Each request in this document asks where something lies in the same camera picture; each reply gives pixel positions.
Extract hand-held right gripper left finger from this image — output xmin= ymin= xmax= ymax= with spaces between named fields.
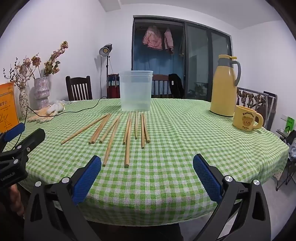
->
xmin=23 ymin=155 xmax=102 ymax=241

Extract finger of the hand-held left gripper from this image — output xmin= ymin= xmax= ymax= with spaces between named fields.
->
xmin=13 ymin=128 xmax=46 ymax=155
xmin=0 ymin=123 xmax=26 ymax=152

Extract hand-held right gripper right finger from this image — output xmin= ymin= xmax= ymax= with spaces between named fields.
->
xmin=193 ymin=153 xmax=271 ymax=241

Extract group of wooden chopsticks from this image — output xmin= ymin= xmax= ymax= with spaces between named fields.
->
xmin=60 ymin=111 xmax=151 ymax=168

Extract clear plastic container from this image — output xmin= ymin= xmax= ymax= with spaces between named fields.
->
xmin=119 ymin=70 xmax=154 ymax=112

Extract person's left hand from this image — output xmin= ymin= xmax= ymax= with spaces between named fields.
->
xmin=8 ymin=183 xmax=25 ymax=218

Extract cream work glove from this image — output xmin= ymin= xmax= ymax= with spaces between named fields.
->
xmin=27 ymin=115 xmax=55 ymax=123
xmin=34 ymin=108 xmax=51 ymax=117

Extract orange poster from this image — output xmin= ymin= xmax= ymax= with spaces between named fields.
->
xmin=0 ymin=82 xmax=19 ymax=134

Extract small floral vase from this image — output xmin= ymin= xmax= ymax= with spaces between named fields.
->
xmin=19 ymin=89 xmax=29 ymax=118

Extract green checked tablecloth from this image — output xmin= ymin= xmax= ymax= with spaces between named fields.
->
xmin=4 ymin=97 xmax=290 ymax=227

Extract white work glove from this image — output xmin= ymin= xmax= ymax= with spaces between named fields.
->
xmin=46 ymin=103 xmax=66 ymax=116

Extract pink speckled vase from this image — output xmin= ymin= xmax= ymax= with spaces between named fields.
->
xmin=34 ymin=76 xmax=50 ymax=110

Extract dried dark branches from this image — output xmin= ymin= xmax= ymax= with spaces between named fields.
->
xmin=2 ymin=57 xmax=31 ymax=90

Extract dark wooden chair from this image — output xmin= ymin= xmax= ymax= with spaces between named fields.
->
xmin=151 ymin=74 xmax=173 ymax=98
xmin=65 ymin=75 xmax=93 ymax=101

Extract yellow bear print mug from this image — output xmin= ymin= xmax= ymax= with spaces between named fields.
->
xmin=232 ymin=105 xmax=264 ymax=133

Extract black folding chair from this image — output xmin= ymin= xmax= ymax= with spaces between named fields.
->
xmin=275 ymin=130 xmax=296 ymax=191

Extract dried flower bouquet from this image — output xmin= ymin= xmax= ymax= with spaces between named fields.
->
xmin=24 ymin=41 xmax=69 ymax=78

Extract yellow thermos jug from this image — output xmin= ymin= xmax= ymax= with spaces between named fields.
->
xmin=210 ymin=55 xmax=241 ymax=117

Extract drying rack with patterned cloths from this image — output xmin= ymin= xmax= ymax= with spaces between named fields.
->
xmin=236 ymin=87 xmax=278 ymax=131

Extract grey plastic bag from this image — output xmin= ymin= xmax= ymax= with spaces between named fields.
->
xmin=287 ymin=140 xmax=296 ymax=161

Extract red and blue folded rack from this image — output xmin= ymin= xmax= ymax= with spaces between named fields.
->
xmin=107 ymin=74 xmax=120 ymax=99

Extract black garment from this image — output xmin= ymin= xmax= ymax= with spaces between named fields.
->
xmin=168 ymin=73 xmax=184 ymax=98

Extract green paper bag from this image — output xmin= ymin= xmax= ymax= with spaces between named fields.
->
xmin=285 ymin=117 xmax=296 ymax=134

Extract studio lamp on stand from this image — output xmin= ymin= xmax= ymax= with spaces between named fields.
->
xmin=99 ymin=44 xmax=113 ymax=99

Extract black framed sliding door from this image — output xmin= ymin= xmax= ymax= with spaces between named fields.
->
xmin=132 ymin=15 xmax=233 ymax=102

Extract blue curtain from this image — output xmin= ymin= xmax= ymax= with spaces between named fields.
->
xmin=133 ymin=45 xmax=184 ymax=78

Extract small pink jacket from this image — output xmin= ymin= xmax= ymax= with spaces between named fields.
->
xmin=164 ymin=28 xmax=174 ymax=55

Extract large pink jacket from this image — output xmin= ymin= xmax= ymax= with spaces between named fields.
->
xmin=142 ymin=25 xmax=164 ymax=51

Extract black cable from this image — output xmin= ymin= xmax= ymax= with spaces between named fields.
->
xmin=19 ymin=98 xmax=121 ymax=127

